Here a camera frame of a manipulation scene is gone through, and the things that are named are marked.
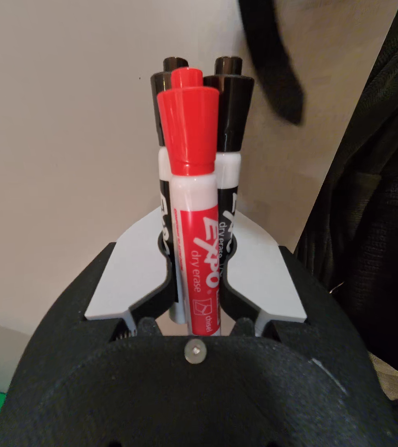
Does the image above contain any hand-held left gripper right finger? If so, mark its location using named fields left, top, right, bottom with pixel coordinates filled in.
left=220, top=210, right=307, bottom=336

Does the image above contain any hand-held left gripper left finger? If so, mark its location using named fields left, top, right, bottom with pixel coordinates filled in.
left=84, top=208, right=178, bottom=329

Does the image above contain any red dry erase marker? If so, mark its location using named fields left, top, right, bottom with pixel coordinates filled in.
left=156, top=68, right=225, bottom=336

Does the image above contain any black dry erase marker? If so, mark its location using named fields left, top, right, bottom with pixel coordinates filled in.
left=202, top=56, right=255, bottom=276
left=150, top=56, right=190, bottom=325

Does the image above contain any black hook-and-loop strap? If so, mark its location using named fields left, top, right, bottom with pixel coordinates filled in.
left=237, top=0, right=307, bottom=127

